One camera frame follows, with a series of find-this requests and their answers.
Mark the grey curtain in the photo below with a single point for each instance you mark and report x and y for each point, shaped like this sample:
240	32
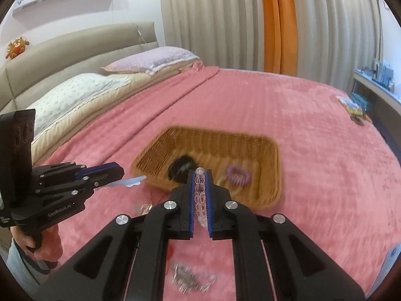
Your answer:
216	18

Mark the wooden side desk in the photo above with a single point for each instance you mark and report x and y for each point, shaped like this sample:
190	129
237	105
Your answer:
380	100

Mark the person's left hand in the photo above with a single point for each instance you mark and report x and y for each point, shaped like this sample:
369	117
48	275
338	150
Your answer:
42	244

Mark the cream pillow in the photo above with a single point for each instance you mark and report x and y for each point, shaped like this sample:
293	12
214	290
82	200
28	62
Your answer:
103	100

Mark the pink bed blanket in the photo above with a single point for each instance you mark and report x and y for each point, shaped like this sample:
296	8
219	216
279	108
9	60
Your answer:
238	150

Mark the person's left forearm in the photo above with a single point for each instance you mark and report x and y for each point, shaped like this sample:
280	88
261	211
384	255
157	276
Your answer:
18	260

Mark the orange curtain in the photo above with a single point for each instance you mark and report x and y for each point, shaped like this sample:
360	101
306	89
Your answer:
278	22

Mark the purple pillow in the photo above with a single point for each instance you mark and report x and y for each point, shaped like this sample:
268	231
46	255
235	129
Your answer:
150	59

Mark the colourful snack packet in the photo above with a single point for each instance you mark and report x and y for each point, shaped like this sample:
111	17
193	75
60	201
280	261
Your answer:
349	105

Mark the clear light blue hair clip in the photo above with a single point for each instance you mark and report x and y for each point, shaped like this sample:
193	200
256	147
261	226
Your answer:
131	181

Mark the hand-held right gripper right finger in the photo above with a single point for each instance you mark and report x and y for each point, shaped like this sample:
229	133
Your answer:
211	207

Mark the beige padded headboard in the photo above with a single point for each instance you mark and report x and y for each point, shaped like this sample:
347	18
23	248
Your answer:
62	56

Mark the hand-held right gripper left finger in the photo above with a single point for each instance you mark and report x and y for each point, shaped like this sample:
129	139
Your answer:
188	201

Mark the orange plush toy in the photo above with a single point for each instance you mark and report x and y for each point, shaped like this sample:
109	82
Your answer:
16	48

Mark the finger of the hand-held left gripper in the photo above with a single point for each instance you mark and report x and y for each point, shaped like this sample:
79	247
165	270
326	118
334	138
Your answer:
103	168
105	180

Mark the woven wicker basket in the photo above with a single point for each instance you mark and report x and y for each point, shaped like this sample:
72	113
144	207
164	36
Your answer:
213	163

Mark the white floral pillow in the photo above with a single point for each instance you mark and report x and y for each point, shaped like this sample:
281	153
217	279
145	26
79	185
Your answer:
72	95

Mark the clear crystal jewelry piece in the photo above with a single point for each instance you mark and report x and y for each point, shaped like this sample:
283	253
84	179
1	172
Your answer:
142	208

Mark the black hair scrunchie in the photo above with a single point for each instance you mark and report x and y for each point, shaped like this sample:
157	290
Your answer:
180	167

